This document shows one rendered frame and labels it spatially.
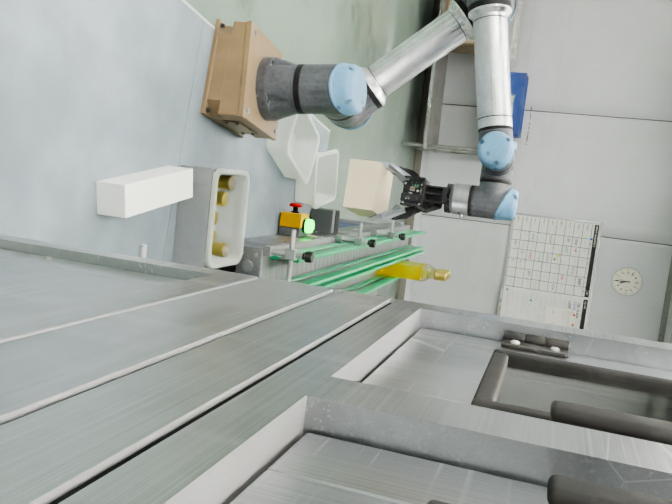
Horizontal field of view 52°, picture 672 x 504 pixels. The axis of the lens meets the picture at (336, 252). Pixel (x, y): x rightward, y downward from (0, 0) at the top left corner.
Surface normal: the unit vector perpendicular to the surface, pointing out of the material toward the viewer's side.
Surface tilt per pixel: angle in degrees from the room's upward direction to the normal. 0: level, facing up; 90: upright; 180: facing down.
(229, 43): 90
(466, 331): 90
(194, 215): 90
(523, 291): 90
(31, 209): 0
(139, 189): 0
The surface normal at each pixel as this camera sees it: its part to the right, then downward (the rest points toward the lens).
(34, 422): 0.11, -0.99
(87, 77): 0.95, 0.14
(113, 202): -0.32, 0.23
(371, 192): -0.28, -0.09
